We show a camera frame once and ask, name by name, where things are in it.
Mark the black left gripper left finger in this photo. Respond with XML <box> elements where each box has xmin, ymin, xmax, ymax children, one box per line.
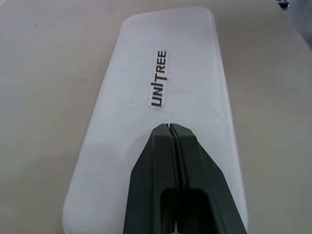
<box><xmin>122</xmin><ymin>123</ymin><xmax>180</xmax><ymax>234</ymax></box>

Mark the white plastic pencil case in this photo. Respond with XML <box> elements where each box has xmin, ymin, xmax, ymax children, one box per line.
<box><xmin>61</xmin><ymin>5</ymin><xmax>251</xmax><ymax>234</ymax></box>

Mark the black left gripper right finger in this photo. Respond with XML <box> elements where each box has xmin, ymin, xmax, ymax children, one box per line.
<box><xmin>171</xmin><ymin>124</ymin><xmax>248</xmax><ymax>234</ymax></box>

